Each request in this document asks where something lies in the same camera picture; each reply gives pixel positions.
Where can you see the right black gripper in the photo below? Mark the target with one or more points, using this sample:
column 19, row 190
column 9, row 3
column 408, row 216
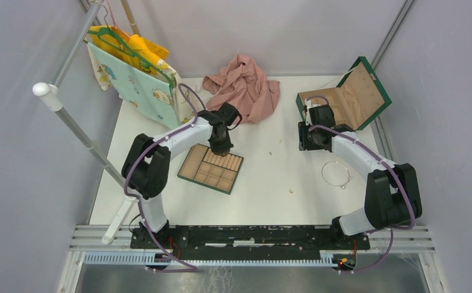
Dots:
column 303, row 127

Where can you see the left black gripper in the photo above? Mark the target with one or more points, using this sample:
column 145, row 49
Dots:
column 225, row 148

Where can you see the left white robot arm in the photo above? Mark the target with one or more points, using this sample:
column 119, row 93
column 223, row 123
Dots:
column 146, row 167

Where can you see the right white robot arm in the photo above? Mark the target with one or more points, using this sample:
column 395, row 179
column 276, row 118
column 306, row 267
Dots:
column 392, row 197

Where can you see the open green jewelry box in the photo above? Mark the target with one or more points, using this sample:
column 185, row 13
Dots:
column 358, row 98

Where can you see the pink crumpled cloth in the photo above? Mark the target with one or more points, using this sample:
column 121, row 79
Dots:
column 244, row 85

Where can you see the mint cartoon print cloth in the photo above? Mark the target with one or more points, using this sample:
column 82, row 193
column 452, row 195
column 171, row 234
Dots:
column 149, row 95

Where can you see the yellow garment on hanger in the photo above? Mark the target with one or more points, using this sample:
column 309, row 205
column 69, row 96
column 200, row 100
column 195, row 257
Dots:
column 130, row 46

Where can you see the green clothes hanger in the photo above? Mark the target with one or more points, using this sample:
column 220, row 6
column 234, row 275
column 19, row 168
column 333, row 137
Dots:
column 130, row 44

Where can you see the silver clothes rack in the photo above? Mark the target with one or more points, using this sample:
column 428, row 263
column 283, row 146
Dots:
column 94, row 129

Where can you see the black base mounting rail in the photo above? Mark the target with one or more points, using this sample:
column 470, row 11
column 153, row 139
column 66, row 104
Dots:
column 256, row 243

